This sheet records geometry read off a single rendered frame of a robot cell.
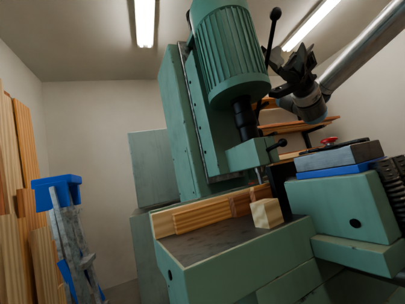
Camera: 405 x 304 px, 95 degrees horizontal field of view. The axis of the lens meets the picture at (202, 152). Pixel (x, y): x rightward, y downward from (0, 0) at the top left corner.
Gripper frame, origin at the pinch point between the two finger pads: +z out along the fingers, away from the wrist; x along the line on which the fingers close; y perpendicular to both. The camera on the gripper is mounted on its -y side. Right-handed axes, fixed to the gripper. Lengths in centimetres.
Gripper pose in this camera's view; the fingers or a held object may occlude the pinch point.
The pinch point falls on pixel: (277, 46)
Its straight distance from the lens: 65.5
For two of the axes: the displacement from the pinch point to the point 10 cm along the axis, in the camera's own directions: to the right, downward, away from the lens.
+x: 4.5, 4.0, -8.0
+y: 6.3, -7.7, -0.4
